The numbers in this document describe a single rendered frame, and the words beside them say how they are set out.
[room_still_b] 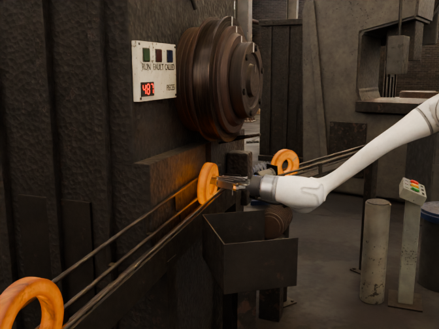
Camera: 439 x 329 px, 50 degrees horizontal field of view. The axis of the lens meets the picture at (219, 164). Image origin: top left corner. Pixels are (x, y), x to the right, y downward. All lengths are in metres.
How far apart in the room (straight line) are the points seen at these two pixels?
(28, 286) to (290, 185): 0.93
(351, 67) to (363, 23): 0.38
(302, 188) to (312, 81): 3.02
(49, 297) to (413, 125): 1.18
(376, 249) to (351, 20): 2.49
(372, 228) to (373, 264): 0.18
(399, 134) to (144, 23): 0.88
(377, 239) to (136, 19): 1.56
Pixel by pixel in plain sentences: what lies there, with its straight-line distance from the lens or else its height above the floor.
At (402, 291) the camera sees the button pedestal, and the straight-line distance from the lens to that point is 2.59.
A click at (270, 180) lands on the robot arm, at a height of 0.78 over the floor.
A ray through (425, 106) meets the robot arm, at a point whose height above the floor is 1.04.
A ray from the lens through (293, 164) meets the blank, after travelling 2.29.
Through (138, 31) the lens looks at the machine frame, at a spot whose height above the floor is 1.27.
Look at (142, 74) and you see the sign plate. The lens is 1.48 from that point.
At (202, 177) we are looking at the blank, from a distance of 1.65.
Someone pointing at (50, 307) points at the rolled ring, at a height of 0.68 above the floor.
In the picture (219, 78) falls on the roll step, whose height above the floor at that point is 1.13.
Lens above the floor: 1.15
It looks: 11 degrees down
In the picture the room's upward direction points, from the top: straight up
